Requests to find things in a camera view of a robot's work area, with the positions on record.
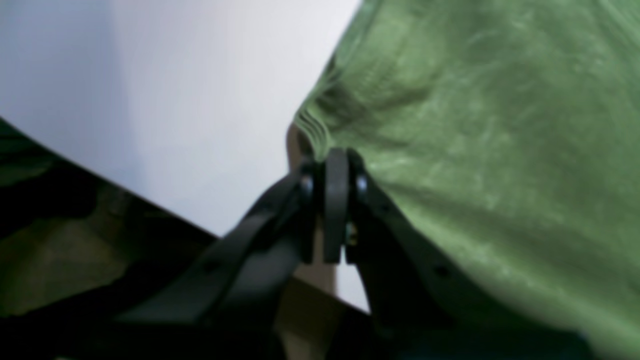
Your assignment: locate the olive green t-shirt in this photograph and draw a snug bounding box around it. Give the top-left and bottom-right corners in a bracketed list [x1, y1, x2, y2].
[295, 0, 640, 360]

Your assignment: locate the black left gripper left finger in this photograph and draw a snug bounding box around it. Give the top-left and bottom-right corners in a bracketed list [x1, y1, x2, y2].
[115, 148, 351, 326]

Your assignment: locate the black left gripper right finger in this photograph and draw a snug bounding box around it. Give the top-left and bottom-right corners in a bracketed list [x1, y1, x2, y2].
[343, 148, 501, 339]

